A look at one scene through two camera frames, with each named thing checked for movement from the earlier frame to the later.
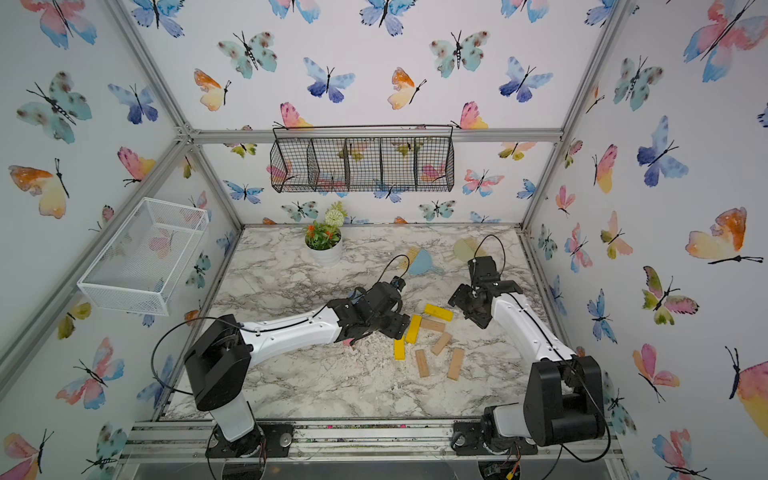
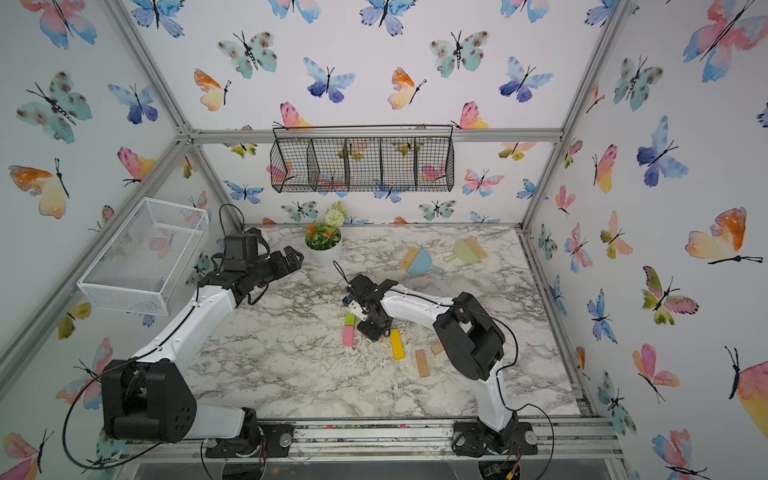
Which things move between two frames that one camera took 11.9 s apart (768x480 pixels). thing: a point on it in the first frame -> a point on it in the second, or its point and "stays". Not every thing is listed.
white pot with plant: x=324 y=239 stays
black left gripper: x=398 y=326 -> x=277 y=258
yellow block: x=399 y=349 stays
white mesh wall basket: x=144 y=255 stays
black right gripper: x=462 y=292 -> x=367 y=332
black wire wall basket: x=363 y=158 stays
